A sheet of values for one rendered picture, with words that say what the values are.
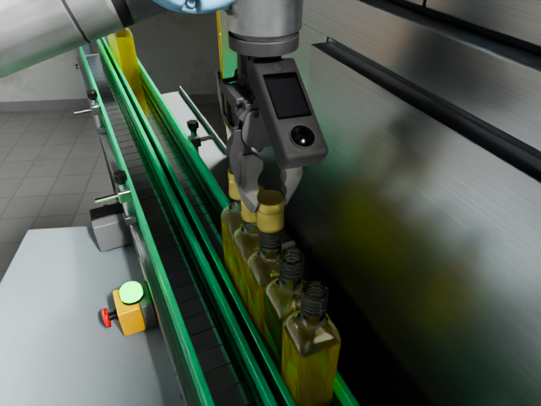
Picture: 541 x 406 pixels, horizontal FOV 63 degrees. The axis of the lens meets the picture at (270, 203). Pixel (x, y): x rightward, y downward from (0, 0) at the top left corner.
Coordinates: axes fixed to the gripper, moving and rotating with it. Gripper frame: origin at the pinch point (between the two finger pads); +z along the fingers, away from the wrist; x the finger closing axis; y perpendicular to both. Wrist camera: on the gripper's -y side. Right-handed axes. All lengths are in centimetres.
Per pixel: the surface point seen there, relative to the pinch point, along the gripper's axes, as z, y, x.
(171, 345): 30.2, 6.4, 15.0
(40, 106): 116, 320, 66
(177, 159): 30, 64, 2
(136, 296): 33.9, 22.5, 19.2
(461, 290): 1.1, -19.3, -13.4
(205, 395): 21.6, -9.2, 12.6
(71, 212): 118, 176, 48
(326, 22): -17.3, 11.8, -12.3
